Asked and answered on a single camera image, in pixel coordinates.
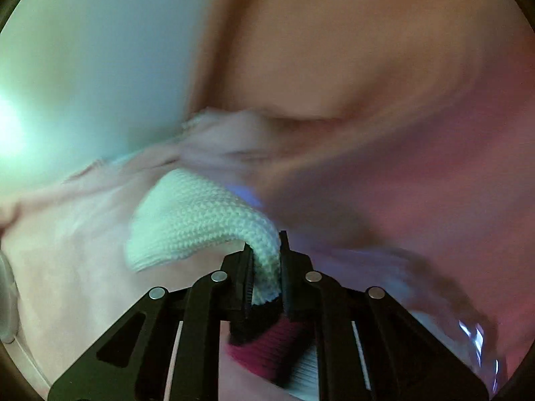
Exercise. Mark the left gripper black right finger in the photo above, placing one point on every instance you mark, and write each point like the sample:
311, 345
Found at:
369, 346

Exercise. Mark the white red black knit sweater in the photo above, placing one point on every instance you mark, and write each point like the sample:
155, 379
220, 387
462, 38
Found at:
209, 225

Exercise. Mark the pink curtain with tan hem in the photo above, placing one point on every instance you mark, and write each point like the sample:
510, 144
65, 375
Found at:
405, 123

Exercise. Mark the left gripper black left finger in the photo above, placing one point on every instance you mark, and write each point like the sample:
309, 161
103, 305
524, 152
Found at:
166, 346

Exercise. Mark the pink patterned bed blanket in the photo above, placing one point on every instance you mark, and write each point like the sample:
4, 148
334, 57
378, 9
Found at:
82, 251

